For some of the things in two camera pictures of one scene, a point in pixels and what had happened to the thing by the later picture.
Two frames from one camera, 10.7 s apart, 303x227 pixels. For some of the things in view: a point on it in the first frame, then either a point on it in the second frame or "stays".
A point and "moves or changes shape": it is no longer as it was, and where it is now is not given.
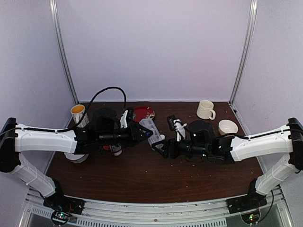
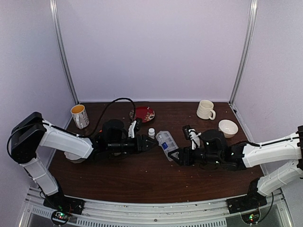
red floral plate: x=141 y=113 stays
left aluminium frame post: x=55 y=11 stays
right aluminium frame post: x=253 y=15 stays
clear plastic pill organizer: x=155 y=136 moves or changes shape
